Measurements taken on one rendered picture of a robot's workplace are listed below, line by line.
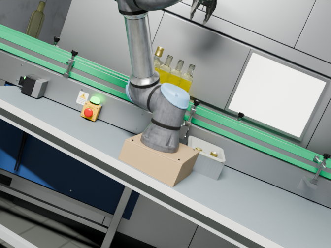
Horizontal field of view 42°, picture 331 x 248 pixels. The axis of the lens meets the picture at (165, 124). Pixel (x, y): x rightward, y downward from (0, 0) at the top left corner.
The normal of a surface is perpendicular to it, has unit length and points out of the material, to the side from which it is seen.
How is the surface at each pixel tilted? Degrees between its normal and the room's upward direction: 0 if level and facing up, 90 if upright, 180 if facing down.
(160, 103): 94
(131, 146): 90
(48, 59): 90
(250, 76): 90
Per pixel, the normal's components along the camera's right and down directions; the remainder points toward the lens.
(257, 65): -0.08, 0.20
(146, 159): -0.32, 0.09
